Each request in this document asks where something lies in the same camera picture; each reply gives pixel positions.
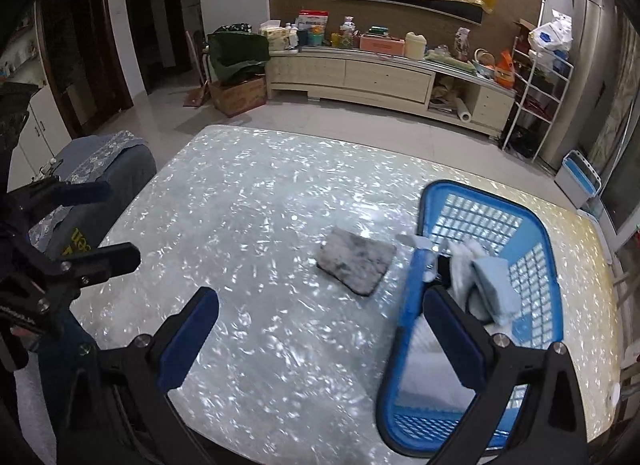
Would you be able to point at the white plastic bag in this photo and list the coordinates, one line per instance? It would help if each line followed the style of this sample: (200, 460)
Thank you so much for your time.
(550, 32)

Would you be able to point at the brown cardboard box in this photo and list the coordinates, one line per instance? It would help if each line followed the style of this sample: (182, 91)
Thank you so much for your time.
(240, 95)

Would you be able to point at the small white round object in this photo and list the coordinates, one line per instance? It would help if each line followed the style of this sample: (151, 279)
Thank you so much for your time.
(615, 392)

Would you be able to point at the stack of tissue packs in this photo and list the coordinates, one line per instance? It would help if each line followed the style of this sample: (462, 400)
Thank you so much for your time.
(277, 35)

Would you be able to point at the grey mottled towel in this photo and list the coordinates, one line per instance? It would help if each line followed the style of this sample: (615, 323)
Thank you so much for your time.
(357, 260)

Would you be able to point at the grey storage bin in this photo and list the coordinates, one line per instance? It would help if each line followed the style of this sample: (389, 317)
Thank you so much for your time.
(575, 180)

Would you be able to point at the pink box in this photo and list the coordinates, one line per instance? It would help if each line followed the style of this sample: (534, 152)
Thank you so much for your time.
(382, 46)

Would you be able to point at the orange bag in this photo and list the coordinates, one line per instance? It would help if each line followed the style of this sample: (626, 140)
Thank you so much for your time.
(505, 72)

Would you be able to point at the dark wooden door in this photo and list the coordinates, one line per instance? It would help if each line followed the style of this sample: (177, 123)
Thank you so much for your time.
(80, 45)

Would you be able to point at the white metal shelf rack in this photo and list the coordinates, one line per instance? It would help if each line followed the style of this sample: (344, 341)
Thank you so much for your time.
(550, 62)

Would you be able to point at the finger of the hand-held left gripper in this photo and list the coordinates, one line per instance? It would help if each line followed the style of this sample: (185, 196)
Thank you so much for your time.
(75, 192)
(95, 265)

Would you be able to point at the red and white box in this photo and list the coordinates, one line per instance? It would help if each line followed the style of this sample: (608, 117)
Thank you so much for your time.
(313, 20)

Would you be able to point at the white cabinet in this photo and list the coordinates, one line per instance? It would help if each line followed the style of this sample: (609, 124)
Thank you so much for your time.
(42, 135)

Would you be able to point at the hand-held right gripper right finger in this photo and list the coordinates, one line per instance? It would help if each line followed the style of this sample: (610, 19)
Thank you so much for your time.
(455, 340)

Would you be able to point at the dark green bag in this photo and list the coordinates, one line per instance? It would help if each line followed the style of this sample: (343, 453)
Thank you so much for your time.
(237, 50)

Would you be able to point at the white waffle towel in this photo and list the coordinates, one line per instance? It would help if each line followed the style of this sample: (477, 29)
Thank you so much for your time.
(462, 270)

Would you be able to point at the cream TV cabinet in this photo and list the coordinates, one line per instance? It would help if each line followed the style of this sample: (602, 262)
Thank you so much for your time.
(385, 75)

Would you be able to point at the white paper roll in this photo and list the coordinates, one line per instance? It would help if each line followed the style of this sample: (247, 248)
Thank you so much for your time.
(463, 110)

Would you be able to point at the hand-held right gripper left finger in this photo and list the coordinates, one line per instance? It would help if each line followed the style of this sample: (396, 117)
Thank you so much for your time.
(185, 345)

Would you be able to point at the dark grey garment yellow print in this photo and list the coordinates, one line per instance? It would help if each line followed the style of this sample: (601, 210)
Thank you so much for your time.
(135, 170)

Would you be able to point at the floral print bag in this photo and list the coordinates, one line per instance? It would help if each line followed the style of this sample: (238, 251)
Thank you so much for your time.
(462, 44)

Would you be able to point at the grey covered chair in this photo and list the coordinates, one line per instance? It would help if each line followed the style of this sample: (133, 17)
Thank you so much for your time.
(95, 155)

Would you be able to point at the white plastic jug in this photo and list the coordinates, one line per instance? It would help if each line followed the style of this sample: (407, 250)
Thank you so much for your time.
(415, 46)

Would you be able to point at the blue plastic laundry basket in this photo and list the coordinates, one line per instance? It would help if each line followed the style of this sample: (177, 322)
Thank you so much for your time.
(414, 290)

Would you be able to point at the light blue cloth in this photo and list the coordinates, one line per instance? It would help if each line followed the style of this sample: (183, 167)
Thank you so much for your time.
(497, 290)

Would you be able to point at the green box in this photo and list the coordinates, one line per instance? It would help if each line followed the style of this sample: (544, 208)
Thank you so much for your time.
(379, 31)

